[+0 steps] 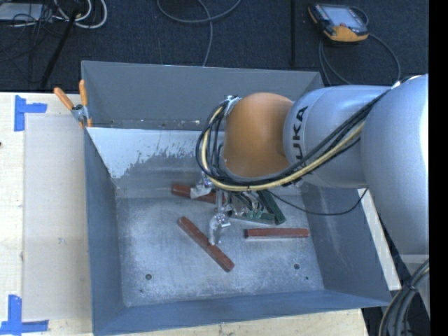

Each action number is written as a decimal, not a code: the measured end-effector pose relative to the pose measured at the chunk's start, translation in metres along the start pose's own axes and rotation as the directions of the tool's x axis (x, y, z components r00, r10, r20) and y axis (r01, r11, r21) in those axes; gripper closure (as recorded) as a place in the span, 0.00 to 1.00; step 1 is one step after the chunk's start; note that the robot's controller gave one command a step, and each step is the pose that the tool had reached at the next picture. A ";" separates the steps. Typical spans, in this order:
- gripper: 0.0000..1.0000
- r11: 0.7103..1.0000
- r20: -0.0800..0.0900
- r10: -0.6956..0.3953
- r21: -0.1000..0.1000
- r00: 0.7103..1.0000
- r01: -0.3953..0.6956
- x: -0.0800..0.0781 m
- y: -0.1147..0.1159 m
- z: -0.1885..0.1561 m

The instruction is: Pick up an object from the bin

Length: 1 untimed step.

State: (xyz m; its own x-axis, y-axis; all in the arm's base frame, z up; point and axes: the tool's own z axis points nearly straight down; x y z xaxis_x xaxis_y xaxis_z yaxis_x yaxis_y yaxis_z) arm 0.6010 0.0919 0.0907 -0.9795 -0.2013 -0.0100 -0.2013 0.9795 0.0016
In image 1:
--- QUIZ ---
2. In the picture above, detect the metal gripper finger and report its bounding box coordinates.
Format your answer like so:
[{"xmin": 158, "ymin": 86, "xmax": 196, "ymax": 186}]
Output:
[
  {"xmin": 208, "ymin": 213, "xmax": 232, "ymax": 246},
  {"xmin": 190, "ymin": 178, "xmax": 214, "ymax": 200}
]

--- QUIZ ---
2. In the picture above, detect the red-brown flat block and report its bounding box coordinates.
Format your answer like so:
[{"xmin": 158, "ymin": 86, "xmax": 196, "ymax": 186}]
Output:
[
  {"xmin": 171, "ymin": 183, "xmax": 218, "ymax": 204},
  {"xmin": 176, "ymin": 216, "xmax": 236, "ymax": 274},
  {"xmin": 243, "ymin": 227, "xmax": 311, "ymax": 241}
]

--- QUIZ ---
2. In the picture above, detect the dark green flat block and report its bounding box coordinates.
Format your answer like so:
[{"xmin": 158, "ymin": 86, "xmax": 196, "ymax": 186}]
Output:
[{"xmin": 258, "ymin": 189, "xmax": 287, "ymax": 226}]

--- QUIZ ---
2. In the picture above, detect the grey metal bin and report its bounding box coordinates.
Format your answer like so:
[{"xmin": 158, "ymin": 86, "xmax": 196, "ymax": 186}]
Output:
[{"xmin": 80, "ymin": 60, "xmax": 393, "ymax": 336}]

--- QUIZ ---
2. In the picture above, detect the pale flat board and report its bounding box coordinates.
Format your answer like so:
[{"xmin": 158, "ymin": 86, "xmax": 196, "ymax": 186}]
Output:
[{"xmin": 21, "ymin": 113, "xmax": 92, "ymax": 322}]

